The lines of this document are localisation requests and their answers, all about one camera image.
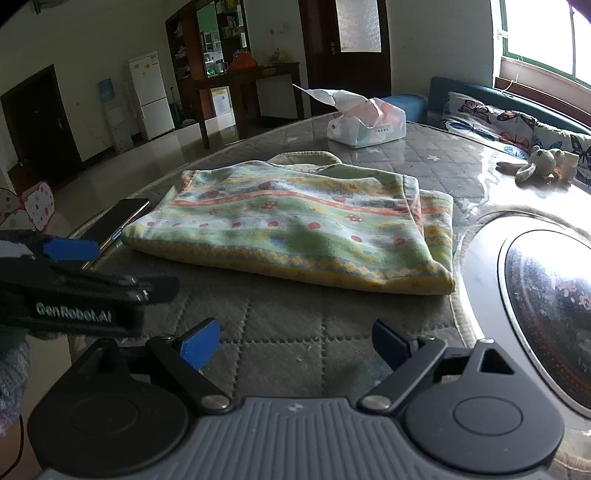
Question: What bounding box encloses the white tissue pack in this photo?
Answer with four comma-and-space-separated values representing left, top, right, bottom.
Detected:
292, 84, 408, 149

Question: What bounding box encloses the polka dot play tent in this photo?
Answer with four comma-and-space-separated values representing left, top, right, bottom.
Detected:
0, 181, 57, 232

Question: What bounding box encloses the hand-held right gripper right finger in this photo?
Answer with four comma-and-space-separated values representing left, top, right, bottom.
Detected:
358, 319, 517, 412

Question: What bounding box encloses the dark wooden side table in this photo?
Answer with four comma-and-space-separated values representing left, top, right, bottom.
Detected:
178, 62, 305, 150

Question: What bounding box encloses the orange bag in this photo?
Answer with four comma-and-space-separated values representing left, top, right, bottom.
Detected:
229, 51, 258, 73

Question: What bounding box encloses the black cable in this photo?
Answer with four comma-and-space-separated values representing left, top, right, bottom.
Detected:
11, 413, 25, 469

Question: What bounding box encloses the butterfly print cushion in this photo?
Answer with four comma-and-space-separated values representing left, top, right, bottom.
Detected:
530, 120, 591, 186
440, 91, 539, 149

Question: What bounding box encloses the dark wooden display cabinet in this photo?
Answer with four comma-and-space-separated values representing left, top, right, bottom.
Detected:
165, 0, 253, 125

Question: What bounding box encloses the dark wooden glass-panel door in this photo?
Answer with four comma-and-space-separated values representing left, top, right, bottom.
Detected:
298, 0, 393, 112

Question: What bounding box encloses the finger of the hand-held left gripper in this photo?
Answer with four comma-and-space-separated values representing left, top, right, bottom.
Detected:
51, 263, 181, 306
42, 237, 101, 266

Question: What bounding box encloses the round black glass hob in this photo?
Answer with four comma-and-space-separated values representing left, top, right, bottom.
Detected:
496, 228, 591, 416

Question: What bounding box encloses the green framed window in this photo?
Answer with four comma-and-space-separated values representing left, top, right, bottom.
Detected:
493, 0, 591, 89

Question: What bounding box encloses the person's left forearm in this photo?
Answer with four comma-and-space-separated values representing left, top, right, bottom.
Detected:
0, 330, 32, 439

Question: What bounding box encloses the white refrigerator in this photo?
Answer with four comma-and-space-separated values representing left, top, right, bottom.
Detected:
128, 52, 175, 141

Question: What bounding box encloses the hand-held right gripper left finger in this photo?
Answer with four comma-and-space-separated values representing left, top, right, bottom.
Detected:
90, 318, 235, 412

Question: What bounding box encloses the beige stuffed rabbit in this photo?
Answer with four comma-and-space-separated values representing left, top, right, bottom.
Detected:
496, 144, 581, 184

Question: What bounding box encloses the green floral children's shirt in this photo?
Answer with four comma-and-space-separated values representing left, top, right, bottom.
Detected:
121, 150, 458, 296

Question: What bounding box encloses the black smartphone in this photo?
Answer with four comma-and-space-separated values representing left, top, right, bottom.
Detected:
67, 198, 153, 271

